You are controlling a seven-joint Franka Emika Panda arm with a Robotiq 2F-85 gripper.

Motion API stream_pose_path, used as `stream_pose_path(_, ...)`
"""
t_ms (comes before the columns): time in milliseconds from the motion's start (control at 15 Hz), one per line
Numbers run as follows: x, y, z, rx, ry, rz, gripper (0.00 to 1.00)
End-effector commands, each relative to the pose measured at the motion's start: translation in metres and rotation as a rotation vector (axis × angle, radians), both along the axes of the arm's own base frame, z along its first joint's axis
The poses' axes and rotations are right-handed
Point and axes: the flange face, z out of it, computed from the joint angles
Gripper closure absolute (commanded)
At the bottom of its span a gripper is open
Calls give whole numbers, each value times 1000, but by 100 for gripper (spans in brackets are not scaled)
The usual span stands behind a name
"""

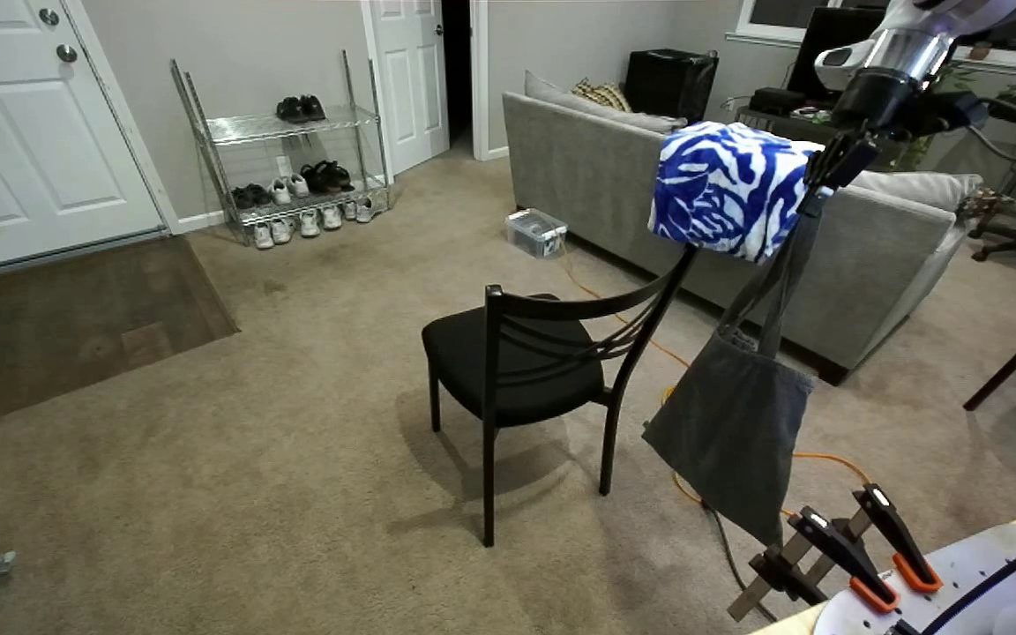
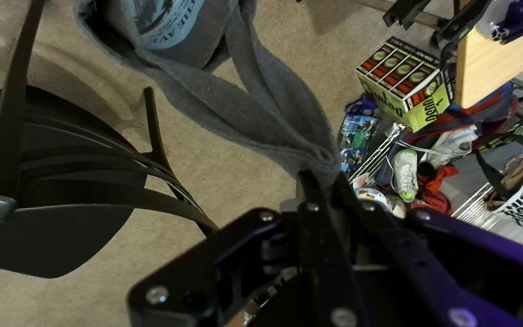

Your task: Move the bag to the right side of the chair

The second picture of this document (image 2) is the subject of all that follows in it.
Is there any red bag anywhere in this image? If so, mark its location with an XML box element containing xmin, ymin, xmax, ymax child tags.
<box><xmin>416</xmin><ymin>161</ymin><xmax>465</xmax><ymax>214</ymax></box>

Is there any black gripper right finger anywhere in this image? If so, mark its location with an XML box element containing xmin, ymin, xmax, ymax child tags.
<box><xmin>331</xmin><ymin>170</ymin><xmax>523</xmax><ymax>327</ymax></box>

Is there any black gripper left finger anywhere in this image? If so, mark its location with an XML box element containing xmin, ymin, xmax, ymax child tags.
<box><xmin>126</xmin><ymin>168</ymin><xmax>369</xmax><ymax>327</ymax></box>

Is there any silver wire shelf unit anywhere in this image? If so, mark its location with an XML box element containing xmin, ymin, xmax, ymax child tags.
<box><xmin>345</xmin><ymin>59</ymin><xmax>523</xmax><ymax>256</ymax></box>

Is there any black webbing strap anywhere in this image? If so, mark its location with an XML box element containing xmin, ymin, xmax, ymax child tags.
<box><xmin>471</xmin><ymin>81</ymin><xmax>523</xmax><ymax>203</ymax></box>

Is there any black wooden chair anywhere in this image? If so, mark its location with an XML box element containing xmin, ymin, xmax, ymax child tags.
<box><xmin>0</xmin><ymin>0</ymin><xmax>222</xmax><ymax>281</ymax></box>

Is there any grey tote bag blue print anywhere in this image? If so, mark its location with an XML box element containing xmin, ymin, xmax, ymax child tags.
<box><xmin>71</xmin><ymin>0</ymin><xmax>344</xmax><ymax>188</ymax></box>

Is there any yellow golf ball box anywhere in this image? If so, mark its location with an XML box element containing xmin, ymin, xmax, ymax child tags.
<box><xmin>353</xmin><ymin>34</ymin><xmax>458</xmax><ymax>134</ymax></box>

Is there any purple aluminium extrusion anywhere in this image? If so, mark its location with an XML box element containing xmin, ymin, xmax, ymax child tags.
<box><xmin>489</xmin><ymin>0</ymin><xmax>523</xmax><ymax>45</ymax></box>

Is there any white black sneaker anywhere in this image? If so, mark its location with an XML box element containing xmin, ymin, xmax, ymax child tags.
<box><xmin>434</xmin><ymin>121</ymin><xmax>483</xmax><ymax>167</ymax></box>

